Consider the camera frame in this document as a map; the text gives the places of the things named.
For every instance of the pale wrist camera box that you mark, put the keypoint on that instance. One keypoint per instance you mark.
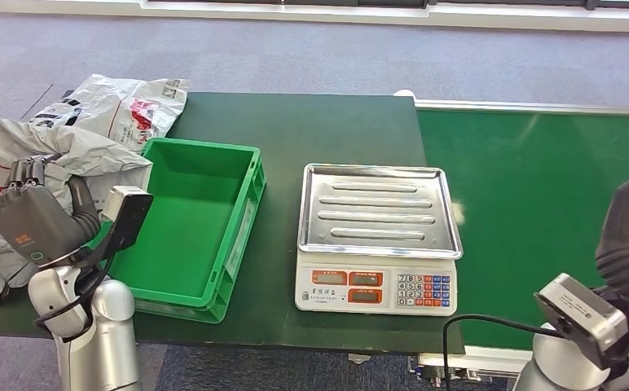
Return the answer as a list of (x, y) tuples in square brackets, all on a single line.
[(128, 213), (579, 313)]

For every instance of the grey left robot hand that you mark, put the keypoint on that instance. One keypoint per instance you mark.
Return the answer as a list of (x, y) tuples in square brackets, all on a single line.
[(34, 221)]

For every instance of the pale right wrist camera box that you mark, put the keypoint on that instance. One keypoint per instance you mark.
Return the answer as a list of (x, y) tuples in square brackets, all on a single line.
[(579, 313)]

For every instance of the green plastic crate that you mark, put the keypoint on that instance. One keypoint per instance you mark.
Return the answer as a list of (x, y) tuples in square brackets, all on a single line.
[(185, 226)]

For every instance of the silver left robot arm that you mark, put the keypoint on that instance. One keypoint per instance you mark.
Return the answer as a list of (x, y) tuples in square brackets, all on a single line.
[(104, 345)]

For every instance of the white electronic scale steel tray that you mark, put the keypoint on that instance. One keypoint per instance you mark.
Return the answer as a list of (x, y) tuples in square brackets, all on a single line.
[(376, 213)]

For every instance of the white package black red print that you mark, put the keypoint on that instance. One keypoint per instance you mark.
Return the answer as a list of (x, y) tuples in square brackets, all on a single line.
[(125, 102)]

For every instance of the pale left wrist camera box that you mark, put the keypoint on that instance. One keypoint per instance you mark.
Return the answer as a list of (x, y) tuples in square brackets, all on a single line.
[(128, 213)]

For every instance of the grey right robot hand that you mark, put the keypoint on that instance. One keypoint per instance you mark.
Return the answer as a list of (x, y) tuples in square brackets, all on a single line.
[(625, 216)]

